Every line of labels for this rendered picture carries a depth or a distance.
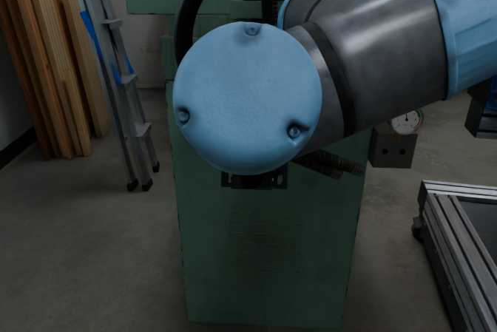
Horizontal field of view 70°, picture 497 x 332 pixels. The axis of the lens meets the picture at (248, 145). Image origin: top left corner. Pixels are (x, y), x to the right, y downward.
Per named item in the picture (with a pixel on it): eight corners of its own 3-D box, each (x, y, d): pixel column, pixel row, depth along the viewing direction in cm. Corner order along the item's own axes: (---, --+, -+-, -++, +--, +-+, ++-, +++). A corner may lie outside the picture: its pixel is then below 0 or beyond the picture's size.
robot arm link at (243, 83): (367, 130, 16) (194, 200, 16) (327, 150, 27) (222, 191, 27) (301, -22, 17) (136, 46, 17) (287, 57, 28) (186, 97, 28)
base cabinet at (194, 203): (185, 323, 103) (160, 81, 74) (214, 208, 156) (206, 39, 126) (342, 331, 101) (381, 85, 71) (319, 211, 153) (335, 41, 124)
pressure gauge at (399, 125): (385, 143, 70) (393, 103, 66) (380, 135, 73) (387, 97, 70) (418, 144, 70) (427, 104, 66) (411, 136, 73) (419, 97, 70)
